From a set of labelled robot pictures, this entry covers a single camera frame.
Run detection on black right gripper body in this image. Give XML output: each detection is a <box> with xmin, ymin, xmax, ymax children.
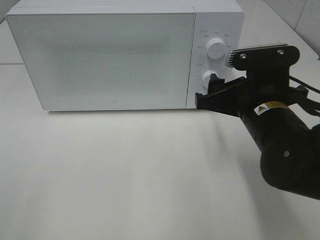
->
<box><xmin>195</xmin><ymin>73</ymin><xmax>308</xmax><ymax>118</ymax></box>

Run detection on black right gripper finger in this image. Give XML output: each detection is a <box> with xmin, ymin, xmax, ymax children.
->
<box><xmin>207</xmin><ymin>73</ymin><xmax>225</xmax><ymax>95</ymax></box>

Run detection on white dial knob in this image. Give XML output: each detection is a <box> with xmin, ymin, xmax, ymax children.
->
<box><xmin>205</xmin><ymin>36</ymin><xmax>226</xmax><ymax>60</ymax></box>
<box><xmin>201</xmin><ymin>70</ymin><xmax>215</xmax><ymax>89</ymax></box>

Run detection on white microwave oven body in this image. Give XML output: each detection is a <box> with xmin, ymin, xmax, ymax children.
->
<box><xmin>5</xmin><ymin>0</ymin><xmax>245</xmax><ymax>110</ymax></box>

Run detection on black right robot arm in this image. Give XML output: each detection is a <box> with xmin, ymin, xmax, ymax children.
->
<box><xmin>195</xmin><ymin>76</ymin><xmax>320</xmax><ymax>200</ymax></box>

